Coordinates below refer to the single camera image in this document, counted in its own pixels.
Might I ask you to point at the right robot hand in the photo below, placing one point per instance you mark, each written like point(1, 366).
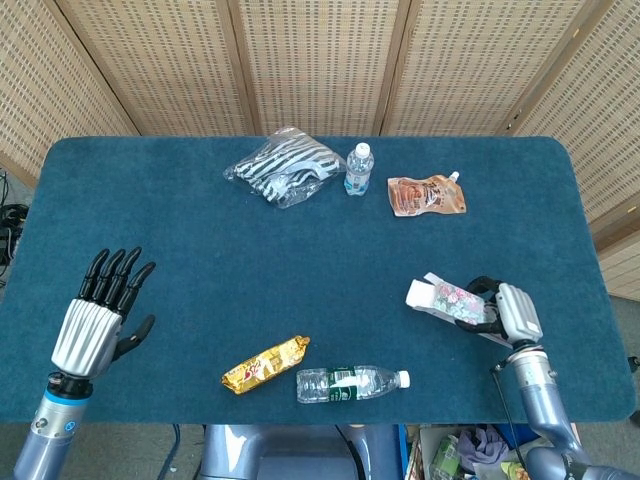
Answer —
point(517, 310)

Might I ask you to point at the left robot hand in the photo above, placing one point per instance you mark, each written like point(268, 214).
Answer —
point(85, 335)

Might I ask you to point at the floral toothpaste carton box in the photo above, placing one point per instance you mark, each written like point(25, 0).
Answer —
point(450, 300)

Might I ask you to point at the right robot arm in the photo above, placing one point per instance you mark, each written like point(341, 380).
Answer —
point(540, 395)

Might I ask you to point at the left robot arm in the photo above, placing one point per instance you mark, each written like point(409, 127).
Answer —
point(50, 435)

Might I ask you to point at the purple crumpled cloth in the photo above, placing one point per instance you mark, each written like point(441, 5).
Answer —
point(482, 445)

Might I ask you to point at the brown spout pouch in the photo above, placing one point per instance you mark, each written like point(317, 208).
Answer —
point(425, 197)

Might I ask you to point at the green snack packet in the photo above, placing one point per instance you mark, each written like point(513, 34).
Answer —
point(445, 457)

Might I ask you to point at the blue carpet table cover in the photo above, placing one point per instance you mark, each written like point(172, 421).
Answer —
point(250, 275)

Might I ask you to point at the gold foil biscuit packet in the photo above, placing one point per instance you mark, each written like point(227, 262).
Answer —
point(265, 367)

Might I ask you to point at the large green-label water bottle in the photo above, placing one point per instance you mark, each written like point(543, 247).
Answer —
point(345, 386)

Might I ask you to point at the woven folding screen panel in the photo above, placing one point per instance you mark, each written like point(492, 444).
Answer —
point(480, 65)
point(600, 125)
point(165, 65)
point(40, 90)
point(320, 65)

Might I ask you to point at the small blue-label water bottle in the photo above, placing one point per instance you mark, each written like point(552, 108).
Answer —
point(358, 170)

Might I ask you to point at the grey-blue robot torso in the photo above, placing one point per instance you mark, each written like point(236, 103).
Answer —
point(280, 450)

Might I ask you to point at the striped cloth in plastic bag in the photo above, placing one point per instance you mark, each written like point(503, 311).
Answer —
point(285, 170)

